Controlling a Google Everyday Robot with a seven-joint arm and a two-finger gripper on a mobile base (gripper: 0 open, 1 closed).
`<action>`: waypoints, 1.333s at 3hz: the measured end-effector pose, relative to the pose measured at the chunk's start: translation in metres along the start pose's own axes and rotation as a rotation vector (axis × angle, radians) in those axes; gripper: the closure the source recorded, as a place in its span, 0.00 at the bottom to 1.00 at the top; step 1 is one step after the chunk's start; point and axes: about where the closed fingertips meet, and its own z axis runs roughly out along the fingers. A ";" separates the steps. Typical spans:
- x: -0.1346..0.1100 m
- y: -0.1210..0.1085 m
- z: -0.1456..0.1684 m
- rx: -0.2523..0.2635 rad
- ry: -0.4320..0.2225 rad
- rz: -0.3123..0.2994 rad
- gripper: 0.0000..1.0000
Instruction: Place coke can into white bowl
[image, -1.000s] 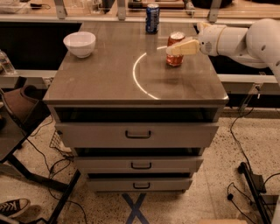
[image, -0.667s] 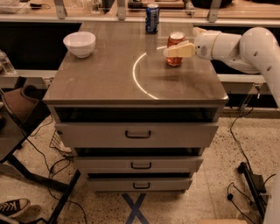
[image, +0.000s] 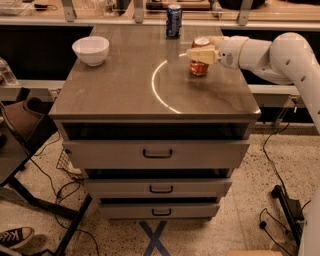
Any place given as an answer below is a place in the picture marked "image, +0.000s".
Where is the blue soda can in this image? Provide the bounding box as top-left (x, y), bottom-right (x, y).
top-left (166, 4), bottom-right (182, 39)

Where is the white bowl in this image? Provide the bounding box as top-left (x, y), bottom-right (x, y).
top-left (72, 36), bottom-right (110, 66)

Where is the black cable on right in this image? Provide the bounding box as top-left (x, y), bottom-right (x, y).
top-left (259, 123), bottom-right (311, 256)

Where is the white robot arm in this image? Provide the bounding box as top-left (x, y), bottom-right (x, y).
top-left (186, 32), bottom-right (320, 256)

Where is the dark side table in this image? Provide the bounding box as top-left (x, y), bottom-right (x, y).
top-left (0, 87), bottom-right (93, 256)

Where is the black stand base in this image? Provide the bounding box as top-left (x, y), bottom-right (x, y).
top-left (271, 185), bottom-right (305, 246)

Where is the middle grey drawer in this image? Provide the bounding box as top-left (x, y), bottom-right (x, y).
top-left (85, 178), bottom-right (232, 198)

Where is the black floor cable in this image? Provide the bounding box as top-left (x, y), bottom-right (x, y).
top-left (29, 131), bottom-right (100, 256)

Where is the black and white sneaker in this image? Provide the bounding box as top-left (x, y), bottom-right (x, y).
top-left (0, 227), bottom-right (35, 249)

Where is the bottom grey drawer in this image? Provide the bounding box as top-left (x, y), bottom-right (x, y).
top-left (100, 203), bottom-right (220, 219)

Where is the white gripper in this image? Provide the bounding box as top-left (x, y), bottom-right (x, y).
top-left (186, 36), bottom-right (248, 69)

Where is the grey drawer cabinet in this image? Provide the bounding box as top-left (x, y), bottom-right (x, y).
top-left (50, 25), bottom-right (260, 210)

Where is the clear plastic bottle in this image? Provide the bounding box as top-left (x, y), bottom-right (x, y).
top-left (0, 58), bottom-right (19, 86)

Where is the top grey drawer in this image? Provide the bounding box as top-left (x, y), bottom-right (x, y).
top-left (63, 140), bottom-right (249, 169)

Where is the red coke can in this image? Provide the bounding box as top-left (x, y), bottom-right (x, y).
top-left (189, 36), bottom-right (210, 76)

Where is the grey drawer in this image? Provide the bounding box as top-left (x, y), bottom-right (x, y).
top-left (100, 203), bottom-right (220, 219)
top-left (85, 178), bottom-right (232, 198)
top-left (63, 140), bottom-right (249, 169)

